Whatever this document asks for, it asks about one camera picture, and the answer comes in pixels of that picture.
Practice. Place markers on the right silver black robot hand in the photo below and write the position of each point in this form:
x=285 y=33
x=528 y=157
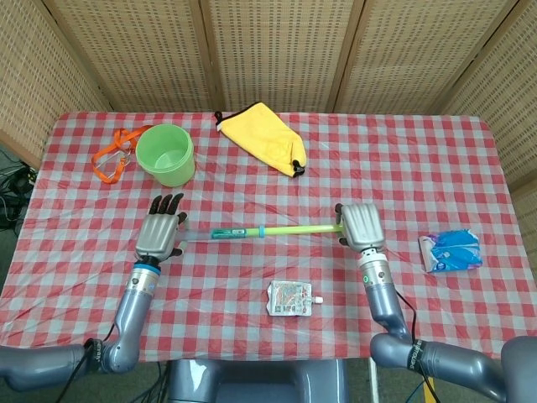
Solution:
x=364 y=226

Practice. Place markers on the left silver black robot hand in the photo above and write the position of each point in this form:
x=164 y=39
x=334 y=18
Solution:
x=157 y=235

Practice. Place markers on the green blue water squirter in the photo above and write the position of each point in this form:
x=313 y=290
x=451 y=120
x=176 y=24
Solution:
x=293 y=229

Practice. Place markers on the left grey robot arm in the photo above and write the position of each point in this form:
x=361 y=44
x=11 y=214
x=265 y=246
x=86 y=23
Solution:
x=134 y=302

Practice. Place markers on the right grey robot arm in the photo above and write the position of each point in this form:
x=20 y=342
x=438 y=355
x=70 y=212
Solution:
x=384 y=298

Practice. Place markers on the red white checkered tablecloth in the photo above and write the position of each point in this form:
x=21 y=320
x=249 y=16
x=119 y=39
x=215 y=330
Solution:
x=377 y=168

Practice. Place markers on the green plastic bucket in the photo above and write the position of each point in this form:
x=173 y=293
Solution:
x=163 y=147

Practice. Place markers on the blue tissue pack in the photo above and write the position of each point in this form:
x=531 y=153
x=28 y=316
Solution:
x=457 y=252

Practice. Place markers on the drink pouch with white cap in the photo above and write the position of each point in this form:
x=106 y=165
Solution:
x=287 y=299

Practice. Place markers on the yellow dry bag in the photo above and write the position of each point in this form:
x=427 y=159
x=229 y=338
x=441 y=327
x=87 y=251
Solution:
x=264 y=134

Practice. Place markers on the white table leg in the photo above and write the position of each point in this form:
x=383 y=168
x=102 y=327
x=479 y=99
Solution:
x=373 y=378

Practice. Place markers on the grey robot torso base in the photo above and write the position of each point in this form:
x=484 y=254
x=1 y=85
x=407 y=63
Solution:
x=260 y=382

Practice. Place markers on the woven bamboo folding screen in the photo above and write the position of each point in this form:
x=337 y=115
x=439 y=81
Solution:
x=272 y=50

